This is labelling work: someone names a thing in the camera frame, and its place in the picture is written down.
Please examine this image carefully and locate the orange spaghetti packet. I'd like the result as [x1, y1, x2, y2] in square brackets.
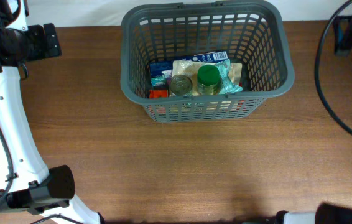
[148, 82, 243, 122]

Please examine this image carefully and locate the grey plastic shopping basket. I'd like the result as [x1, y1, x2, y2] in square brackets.
[121, 1, 295, 123]

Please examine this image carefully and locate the small metal tin can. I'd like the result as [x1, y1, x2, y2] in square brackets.
[169, 75, 193, 96]

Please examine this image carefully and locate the beige grain bag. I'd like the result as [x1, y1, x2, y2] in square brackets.
[172, 60, 243, 96]

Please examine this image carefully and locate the blue cardboard box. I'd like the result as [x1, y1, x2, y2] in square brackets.
[149, 51, 228, 88]

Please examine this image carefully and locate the green lid glass jar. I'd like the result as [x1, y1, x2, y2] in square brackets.
[197, 65, 221, 95]

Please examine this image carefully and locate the white green snack pack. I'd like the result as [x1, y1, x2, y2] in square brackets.
[215, 59, 243, 95]

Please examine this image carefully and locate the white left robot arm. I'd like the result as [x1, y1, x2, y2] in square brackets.
[0, 0, 104, 223]

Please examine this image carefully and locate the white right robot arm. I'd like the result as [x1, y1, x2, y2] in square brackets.
[267, 203, 352, 224]

